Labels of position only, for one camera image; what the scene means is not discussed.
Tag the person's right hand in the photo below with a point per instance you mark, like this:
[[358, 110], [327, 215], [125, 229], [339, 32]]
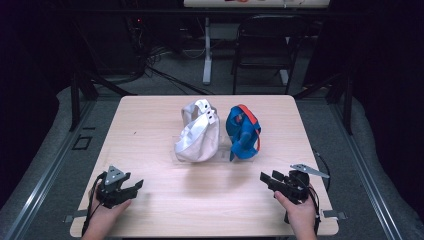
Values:
[[300, 215]]

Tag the white desk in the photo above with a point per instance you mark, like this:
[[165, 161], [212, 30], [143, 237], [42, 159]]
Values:
[[207, 50]]

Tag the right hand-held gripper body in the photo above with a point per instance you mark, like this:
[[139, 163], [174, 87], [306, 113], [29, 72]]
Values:
[[298, 186]]

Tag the black metal stand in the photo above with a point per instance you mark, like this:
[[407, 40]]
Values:
[[346, 100], [76, 100]]

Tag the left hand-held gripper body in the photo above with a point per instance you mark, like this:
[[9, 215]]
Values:
[[111, 191]]

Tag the aluminium floor rail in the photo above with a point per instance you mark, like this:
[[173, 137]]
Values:
[[370, 173], [43, 173]]

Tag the person's left hand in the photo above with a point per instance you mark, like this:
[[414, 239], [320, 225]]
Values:
[[106, 216]]

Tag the white cap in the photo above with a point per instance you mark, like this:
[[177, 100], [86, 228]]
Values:
[[200, 136]]

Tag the grey metal bracket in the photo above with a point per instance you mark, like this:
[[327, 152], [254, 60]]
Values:
[[75, 216], [333, 214]]

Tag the black chair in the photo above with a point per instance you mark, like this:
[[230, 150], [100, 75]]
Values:
[[266, 50]]

